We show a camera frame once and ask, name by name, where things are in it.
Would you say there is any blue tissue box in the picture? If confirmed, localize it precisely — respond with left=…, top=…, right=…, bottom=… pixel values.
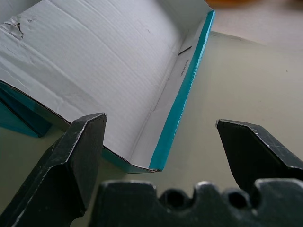
left=0, top=0, right=216, bottom=175

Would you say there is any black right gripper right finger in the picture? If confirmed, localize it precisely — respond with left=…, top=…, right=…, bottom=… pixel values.
left=215, top=119, right=303, bottom=193

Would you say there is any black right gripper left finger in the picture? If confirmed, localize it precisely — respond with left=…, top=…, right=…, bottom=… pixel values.
left=0, top=112, right=107, bottom=227

